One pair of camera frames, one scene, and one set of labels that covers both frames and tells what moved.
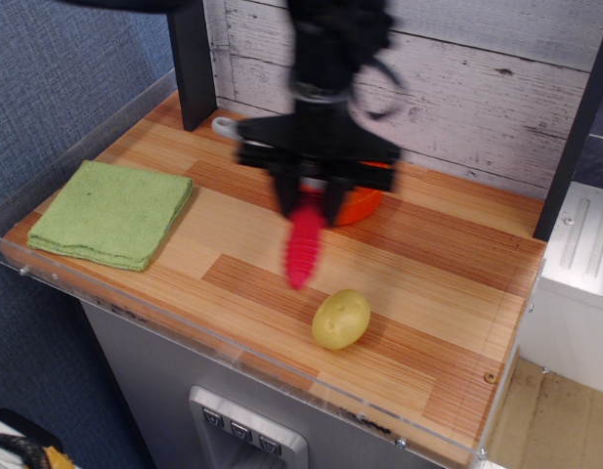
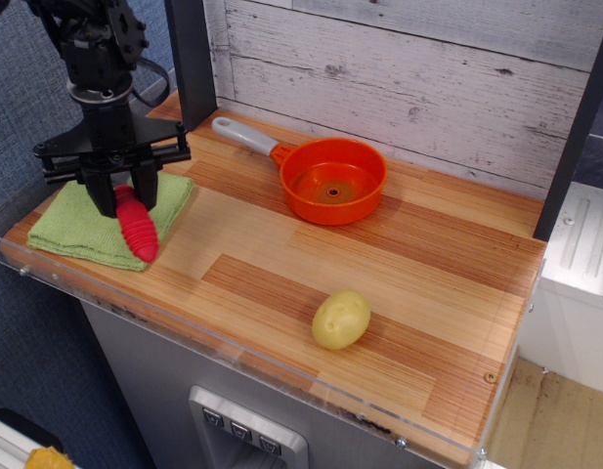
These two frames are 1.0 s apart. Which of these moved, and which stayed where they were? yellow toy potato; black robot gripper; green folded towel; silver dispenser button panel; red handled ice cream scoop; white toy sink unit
Moved: red handled ice cream scoop; black robot gripper
Stayed: silver dispenser button panel; green folded towel; white toy sink unit; yellow toy potato
